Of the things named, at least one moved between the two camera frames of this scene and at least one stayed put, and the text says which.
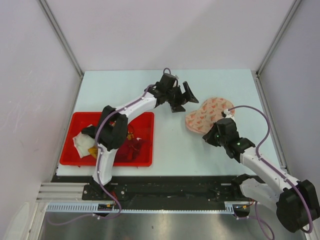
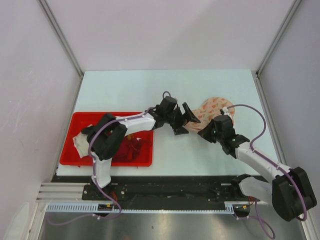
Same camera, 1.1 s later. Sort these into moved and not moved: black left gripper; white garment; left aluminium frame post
Moved: black left gripper
Not moved: white garment; left aluminium frame post
